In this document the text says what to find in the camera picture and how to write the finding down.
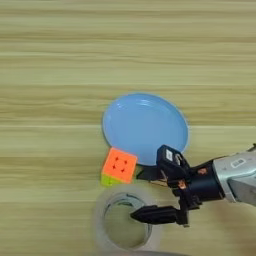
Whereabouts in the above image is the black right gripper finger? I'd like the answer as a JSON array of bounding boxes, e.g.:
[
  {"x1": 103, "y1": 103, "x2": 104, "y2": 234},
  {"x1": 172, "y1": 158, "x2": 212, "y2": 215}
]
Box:
[
  {"x1": 129, "y1": 204, "x2": 183, "y2": 225},
  {"x1": 135, "y1": 165, "x2": 168, "y2": 183}
]

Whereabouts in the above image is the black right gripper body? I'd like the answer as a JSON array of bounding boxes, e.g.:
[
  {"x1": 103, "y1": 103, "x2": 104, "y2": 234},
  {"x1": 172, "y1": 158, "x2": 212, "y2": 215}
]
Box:
[{"x1": 166, "y1": 159, "x2": 226, "y2": 228}]

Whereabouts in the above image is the orange and green puzzle cube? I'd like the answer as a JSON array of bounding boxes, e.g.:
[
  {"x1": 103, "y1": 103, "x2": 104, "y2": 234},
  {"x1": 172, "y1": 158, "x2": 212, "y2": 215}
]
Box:
[{"x1": 100, "y1": 146, "x2": 139, "y2": 187}]

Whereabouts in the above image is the blue round plate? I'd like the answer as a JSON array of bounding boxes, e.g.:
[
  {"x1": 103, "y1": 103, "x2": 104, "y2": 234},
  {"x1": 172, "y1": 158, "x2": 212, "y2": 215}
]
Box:
[{"x1": 101, "y1": 92, "x2": 190, "y2": 167}]

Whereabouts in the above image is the clear tape roll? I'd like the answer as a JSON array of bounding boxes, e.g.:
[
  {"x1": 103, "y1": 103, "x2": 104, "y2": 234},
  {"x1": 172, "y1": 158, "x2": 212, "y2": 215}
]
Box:
[{"x1": 92, "y1": 184, "x2": 163, "y2": 253}]

